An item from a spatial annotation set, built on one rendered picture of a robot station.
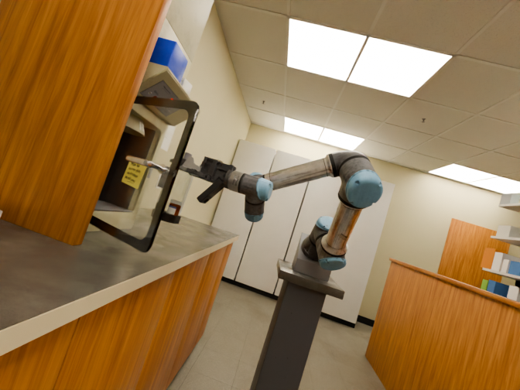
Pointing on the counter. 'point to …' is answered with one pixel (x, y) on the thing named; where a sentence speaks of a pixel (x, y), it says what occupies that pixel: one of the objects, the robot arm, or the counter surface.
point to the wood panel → (67, 104)
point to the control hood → (153, 73)
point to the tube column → (189, 22)
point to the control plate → (160, 90)
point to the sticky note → (133, 175)
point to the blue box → (169, 56)
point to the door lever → (145, 163)
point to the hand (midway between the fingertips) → (183, 170)
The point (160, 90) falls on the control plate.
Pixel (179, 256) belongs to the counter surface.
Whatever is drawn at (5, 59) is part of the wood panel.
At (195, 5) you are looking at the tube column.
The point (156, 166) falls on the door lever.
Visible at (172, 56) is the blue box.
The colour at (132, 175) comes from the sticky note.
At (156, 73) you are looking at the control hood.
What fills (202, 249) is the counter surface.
